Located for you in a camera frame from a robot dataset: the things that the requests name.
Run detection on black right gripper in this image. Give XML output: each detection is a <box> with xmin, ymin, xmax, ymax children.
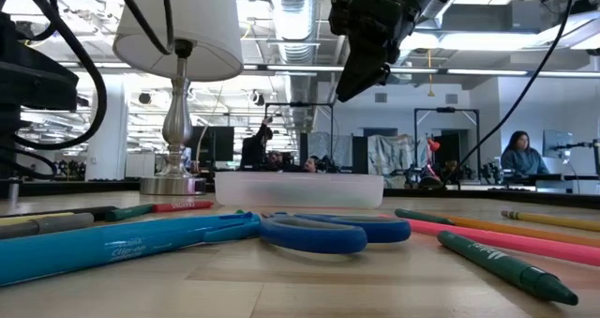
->
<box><xmin>329</xmin><ymin>0</ymin><xmax>414</xmax><ymax>103</ymax></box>

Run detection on clear box with pink lid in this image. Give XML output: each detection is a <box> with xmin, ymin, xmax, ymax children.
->
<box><xmin>214</xmin><ymin>171</ymin><xmax>385</xmax><ymax>210</ymax></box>

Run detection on blue handled scissors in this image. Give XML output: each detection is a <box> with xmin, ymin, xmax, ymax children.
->
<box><xmin>258</xmin><ymin>211</ymin><xmax>413</xmax><ymax>255</ymax></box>

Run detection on orange pencil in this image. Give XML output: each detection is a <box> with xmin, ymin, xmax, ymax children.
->
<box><xmin>435</xmin><ymin>213</ymin><xmax>600</xmax><ymax>249</ymax></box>

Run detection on pink pen with blue tip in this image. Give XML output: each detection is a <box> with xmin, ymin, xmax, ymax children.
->
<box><xmin>380</xmin><ymin>214</ymin><xmax>600</xmax><ymax>267</ymax></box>

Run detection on yellow wooden pencil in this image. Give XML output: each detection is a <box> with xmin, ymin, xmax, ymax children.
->
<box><xmin>500</xmin><ymin>209</ymin><xmax>600</xmax><ymax>233</ymax></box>

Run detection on red crayon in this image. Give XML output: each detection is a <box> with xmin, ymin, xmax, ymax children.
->
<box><xmin>152</xmin><ymin>200</ymin><xmax>216</xmax><ymax>214</ymax></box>

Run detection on blue clip-on pen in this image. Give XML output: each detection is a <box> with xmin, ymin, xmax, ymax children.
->
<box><xmin>0</xmin><ymin>212</ymin><xmax>262</xmax><ymax>287</ymax></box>

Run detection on black pen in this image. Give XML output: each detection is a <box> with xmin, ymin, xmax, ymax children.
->
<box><xmin>0</xmin><ymin>205</ymin><xmax>118</xmax><ymax>220</ymax></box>

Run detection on grey pencil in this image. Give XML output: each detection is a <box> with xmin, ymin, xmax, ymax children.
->
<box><xmin>0</xmin><ymin>213</ymin><xmax>96</xmax><ymax>240</ymax></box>

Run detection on yellow highlighter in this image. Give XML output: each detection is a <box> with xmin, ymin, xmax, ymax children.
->
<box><xmin>0</xmin><ymin>211</ymin><xmax>76</xmax><ymax>228</ymax></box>

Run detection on patterned blue white cloth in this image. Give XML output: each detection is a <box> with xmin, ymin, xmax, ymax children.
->
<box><xmin>367</xmin><ymin>133</ymin><xmax>421</xmax><ymax>176</ymax></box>

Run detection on black monitor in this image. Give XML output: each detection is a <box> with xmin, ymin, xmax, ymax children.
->
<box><xmin>187</xmin><ymin>125</ymin><xmax>235</xmax><ymax>169</ymax></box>

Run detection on white shade silver table lamp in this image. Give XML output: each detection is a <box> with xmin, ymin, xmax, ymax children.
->
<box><xmin>112</xmin><ymin>0</ymin><xmax>244</xmax><ymax>196</ymax></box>

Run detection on grey monitor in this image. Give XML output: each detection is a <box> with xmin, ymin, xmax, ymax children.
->
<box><xmin>542</xmin><ymin>129</ymin><xmax>574</xmax><ymax>159</ymax></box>

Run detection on white column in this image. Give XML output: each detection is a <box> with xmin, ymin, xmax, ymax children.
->
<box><xmin>85</xmin><ymin>76</ymin><xmax>129</xmax><ymax>182</ymax></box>

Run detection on black gantry frame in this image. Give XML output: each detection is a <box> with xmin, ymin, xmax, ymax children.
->
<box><xmin>263</xmin><ymin>101</ymin><xmax>335</xmax><ymax>174</ymax></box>
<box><xmin>413</xmin><ymin>106</ymin><xmax>481</xmax><ymax>183</ymax></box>

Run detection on silver ventilation duct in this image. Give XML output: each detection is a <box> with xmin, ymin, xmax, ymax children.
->
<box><xmin>269</xmin><ymin>0</ymin><xmax>321</xmax><ymax>131</ymax></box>

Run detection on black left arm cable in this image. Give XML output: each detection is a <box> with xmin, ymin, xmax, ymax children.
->
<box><xmin>0</xmin><ymin>0</ymin><xmax>174</xmax><ymax>151</ymax></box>

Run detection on black looped cable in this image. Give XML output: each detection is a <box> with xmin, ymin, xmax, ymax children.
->
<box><xmin>0</xmin><ymin>144</ymin><xmax>58</xmax><ymax>181</ymax></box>

